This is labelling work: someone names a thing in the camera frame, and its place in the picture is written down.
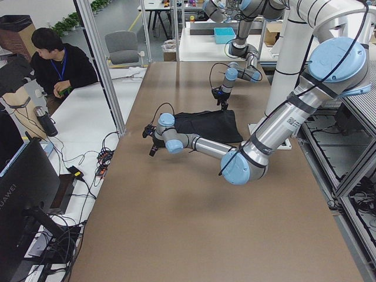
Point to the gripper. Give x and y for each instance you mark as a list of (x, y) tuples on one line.
[(222, 96), (156, 143)]

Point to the black printed t-shirt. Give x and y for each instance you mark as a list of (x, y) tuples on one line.
[(219, 126)]

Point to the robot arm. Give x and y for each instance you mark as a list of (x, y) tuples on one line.
[(245, 13), (324, 56)]

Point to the orange power strip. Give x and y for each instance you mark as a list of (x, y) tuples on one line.
[(103, 160)]

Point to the blue plastic bin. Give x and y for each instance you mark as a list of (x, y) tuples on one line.
[(224, 35)]

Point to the black power adapter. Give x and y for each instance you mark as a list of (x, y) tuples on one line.
[(76, 172)]

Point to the cardboard box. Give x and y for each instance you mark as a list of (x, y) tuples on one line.
[(272, 33)]

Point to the grey office chair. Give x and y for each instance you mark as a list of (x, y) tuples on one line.
[(123, 48)]

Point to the black water bottle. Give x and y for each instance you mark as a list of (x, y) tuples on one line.
[(45, 121)]

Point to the seated person in black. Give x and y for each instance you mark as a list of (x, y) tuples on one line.
[(59, 67)]

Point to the black computer monitor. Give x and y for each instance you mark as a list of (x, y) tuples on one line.
[(28, 188)]

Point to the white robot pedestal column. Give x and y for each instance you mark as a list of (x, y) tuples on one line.
[(283, 115)]

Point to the aluminium frame post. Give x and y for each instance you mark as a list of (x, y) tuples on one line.
[(87, 22)]

